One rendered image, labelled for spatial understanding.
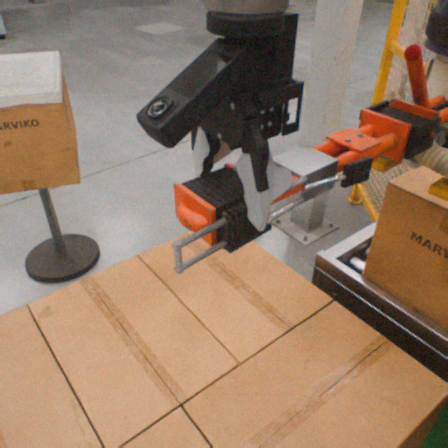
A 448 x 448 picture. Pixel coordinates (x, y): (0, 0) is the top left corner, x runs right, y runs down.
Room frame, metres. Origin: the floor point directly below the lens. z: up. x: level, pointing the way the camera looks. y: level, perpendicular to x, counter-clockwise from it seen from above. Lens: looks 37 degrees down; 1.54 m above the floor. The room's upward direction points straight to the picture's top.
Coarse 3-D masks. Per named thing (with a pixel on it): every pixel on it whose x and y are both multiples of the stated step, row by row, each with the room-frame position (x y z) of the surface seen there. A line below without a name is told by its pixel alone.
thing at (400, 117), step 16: (368, 112) 0.63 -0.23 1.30; (384, 112) 0.66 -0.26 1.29; (400, 112) 0.66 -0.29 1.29; (416, 112) 0.65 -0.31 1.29; (432, 112) 0.63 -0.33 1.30; (384, 128) 0.60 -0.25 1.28; (400, 128) 0.58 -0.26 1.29; (416, 128) 0.57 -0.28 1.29; (432, 128) 0.60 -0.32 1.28; (400, 144) 0.58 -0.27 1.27; (416, 144) 0.59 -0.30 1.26; (432, 144) 0.61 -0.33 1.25; (400, 160) 0.58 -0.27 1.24
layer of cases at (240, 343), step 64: (192, 256) 1.18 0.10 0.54; (256, 256) 1.17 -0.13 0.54; (0, 320) 0.87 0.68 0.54; (64, 320) 0.87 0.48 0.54; (128, 320) 0.87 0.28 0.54; (192, 320) 0.87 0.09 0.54; (256, 320) 0.87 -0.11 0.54; (320, 320) 0.87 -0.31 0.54; (0, 384) 0.65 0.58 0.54; (64, 384) 0.65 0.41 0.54; (128, 384) 0.65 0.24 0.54; (192, 384) 0.65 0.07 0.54; (256, 384) 0.65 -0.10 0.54; (320, 384) 0.65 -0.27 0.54; (384, 384) 0.65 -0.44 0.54
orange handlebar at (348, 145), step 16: (368, 128) 0.61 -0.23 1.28; (320, 144) 0.56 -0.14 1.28; (336, 144) 0.56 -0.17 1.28; (352, 144) 0.54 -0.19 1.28; (368, 144) 0.54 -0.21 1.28; (384, 144) 0.56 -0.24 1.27; (352, 160) 0.52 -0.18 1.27; (288, 192) 0.44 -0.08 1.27; (192, 224) 0.37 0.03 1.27; (208, 224) 0.37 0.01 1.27
